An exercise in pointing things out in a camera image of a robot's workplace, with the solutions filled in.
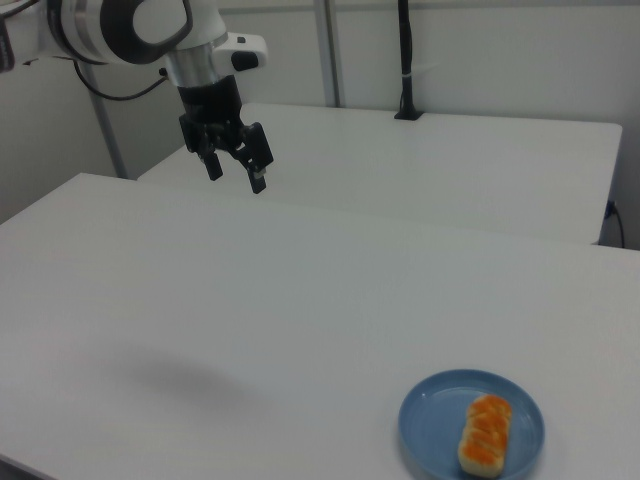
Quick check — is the blue round plate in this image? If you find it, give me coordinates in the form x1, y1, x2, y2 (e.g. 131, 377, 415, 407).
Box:
397, 368, 546, 480

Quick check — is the grey metal frame post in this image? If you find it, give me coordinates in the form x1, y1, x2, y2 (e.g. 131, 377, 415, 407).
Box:
315, 0, 347, 108
78, 62, 127, 179

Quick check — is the orange glazed bread piece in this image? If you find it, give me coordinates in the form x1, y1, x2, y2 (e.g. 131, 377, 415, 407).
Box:
457, 393, 514, 477

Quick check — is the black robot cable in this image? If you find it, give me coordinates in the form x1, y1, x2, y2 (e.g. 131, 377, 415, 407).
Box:
73, 59, 170, 102

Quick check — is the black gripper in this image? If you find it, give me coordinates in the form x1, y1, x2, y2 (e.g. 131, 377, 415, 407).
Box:
178, 74, 276, 196

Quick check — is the black camera stand pole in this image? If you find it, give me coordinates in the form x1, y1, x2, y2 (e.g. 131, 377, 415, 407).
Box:
393, 0, 425, 122

